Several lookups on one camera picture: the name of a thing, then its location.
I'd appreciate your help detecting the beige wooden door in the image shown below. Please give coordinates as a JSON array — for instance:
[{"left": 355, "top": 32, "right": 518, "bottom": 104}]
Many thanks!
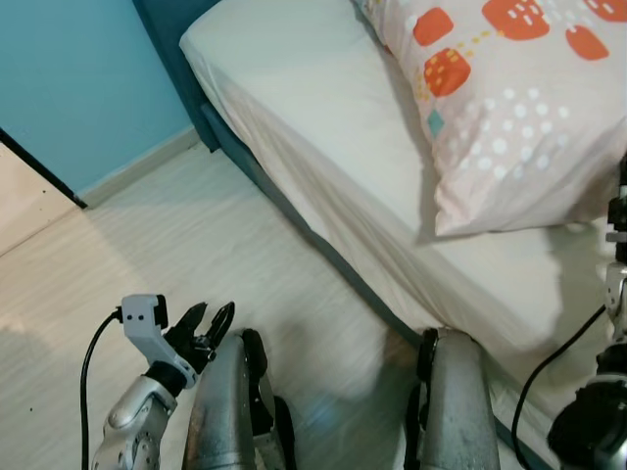
[{"left": 0, "top": 127, "right": 88, "bottom": 258}]

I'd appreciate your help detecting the white skirting board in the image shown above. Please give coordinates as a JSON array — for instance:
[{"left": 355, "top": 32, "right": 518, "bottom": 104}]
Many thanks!
[{"left": 76, "top": 124, "right": 204, "bottom": 209}]

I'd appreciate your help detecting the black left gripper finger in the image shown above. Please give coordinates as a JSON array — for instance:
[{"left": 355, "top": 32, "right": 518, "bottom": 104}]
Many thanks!
[
  {"left": 202, "top": 302, "right": 237, "bottom": 346},
  {"left": 174, "top": 302, "right": 210, "bottom": 341}
]

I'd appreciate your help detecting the beige sheeted bed mattress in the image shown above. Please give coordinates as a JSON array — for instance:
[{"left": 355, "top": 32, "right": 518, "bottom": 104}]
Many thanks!
[{"left": 179, "top": 0, "right": 627, "bottom": 393}]

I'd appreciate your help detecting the silver right robot leg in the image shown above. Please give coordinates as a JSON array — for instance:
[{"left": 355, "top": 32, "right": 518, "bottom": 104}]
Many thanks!
[{"left": 405, "top": 328, "right": 504, "bottom": 470}]

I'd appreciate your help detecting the teal upholstered headboard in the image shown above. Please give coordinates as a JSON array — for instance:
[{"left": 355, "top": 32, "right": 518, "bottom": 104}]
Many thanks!
[{"left": 132, "top": 0, "right": 224, "bottom": 150}]

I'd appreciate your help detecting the pink patterned pillow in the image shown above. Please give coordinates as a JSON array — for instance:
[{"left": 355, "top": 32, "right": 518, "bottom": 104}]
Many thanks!
[{"left": 358, "top": 0, "right": 627, "bottom": 239}]

